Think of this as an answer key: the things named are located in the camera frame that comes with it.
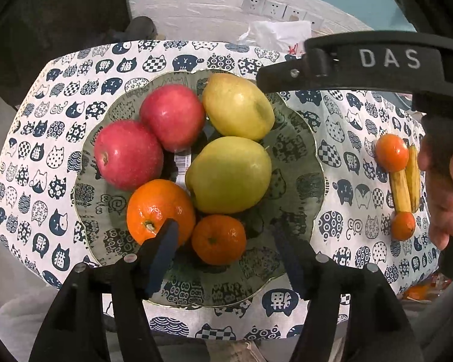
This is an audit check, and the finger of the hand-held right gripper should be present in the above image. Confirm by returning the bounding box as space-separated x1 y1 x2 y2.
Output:
256 47 331 94

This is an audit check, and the cat print tablecloth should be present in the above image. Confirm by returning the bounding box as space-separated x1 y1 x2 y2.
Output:
0 39 439 342

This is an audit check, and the red apple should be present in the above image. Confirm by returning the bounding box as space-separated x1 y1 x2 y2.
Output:
94 119 165 192
139 84 206 153

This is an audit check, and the yellow green pear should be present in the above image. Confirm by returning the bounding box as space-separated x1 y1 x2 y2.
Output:
202 73 276 142
185 136 273 215

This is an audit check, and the dark clothing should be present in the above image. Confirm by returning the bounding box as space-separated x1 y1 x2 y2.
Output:
370 0 453 51

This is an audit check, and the large orange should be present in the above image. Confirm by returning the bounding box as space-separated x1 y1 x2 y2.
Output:
191 214 247 265
126 179 196 247

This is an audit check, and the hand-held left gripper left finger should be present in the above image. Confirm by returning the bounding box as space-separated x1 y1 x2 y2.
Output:
28 219 180 362

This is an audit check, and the small tangerine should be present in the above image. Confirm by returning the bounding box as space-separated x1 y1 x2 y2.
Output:
390 211 416 241
375 134 410 172

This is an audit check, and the green glass plate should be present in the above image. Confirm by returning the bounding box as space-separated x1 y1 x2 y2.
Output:
72 71 327 309

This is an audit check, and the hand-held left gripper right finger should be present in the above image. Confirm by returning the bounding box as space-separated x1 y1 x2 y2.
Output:
270 222 425 362

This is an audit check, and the person's right hand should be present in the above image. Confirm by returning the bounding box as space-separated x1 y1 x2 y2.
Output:
417 134 453 251

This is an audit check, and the dark hanging coat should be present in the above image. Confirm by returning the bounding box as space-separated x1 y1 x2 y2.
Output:
0 0 131 110

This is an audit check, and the white plastic bag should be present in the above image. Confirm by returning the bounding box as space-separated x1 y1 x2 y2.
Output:
238 21 312 55

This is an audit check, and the white wall socket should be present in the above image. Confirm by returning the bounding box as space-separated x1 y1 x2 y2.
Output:
263 0 286 17
305 12 324 30
285 5 306 21
242 0 265 15

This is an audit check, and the small yellow banana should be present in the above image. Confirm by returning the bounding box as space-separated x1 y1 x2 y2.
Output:
405 145 422 213

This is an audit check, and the spotted yellow banana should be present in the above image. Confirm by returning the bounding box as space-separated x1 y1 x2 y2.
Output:
389 169 412 214

